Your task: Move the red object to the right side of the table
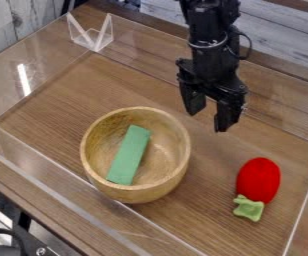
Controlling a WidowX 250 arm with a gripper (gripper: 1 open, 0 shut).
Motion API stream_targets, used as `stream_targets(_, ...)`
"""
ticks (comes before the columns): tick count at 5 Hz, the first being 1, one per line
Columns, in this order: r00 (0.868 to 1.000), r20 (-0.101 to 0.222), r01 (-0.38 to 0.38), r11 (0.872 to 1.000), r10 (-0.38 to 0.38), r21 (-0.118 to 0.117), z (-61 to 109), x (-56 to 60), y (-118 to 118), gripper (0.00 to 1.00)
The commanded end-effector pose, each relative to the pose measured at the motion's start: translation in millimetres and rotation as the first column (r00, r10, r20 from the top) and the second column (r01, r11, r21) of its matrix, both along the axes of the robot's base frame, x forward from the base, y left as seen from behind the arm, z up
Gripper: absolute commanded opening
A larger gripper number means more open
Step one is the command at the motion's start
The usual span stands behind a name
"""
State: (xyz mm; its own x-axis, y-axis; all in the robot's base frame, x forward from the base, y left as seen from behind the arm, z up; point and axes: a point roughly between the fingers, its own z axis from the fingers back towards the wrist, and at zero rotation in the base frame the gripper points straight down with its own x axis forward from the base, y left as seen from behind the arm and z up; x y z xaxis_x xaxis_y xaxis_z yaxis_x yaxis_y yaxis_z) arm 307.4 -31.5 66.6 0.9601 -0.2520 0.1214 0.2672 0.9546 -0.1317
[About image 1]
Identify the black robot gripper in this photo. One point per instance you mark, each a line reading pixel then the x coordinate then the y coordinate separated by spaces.
pixel 208 75

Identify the round wooden bowl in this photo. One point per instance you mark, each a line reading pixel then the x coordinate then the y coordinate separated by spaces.
pixel 165 161

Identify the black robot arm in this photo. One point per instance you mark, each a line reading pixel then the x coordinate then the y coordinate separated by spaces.
pixel 211 19

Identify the red plush strawberry toy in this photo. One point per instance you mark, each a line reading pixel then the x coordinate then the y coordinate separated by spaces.
pixel 257 185

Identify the black table leg bracket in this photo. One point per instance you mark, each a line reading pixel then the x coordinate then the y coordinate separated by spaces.
pixel 34 246

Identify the clear acrylic corner bracket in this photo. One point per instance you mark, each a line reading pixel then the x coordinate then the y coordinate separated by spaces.
pixel 92 39

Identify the green rectangular block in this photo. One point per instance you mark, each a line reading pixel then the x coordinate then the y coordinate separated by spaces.
pixel 129 155

